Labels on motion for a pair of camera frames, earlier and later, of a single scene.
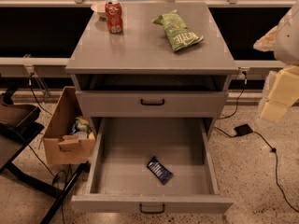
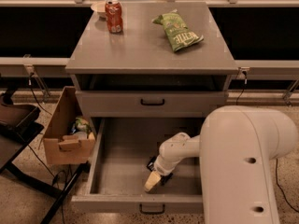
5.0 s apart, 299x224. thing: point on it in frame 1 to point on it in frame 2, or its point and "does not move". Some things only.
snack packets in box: x=80 y=124 does not move
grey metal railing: x=37 y=68 does not move
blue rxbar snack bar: x=159 y=171 does not move
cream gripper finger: x=285 y=91 to x=163 y=168
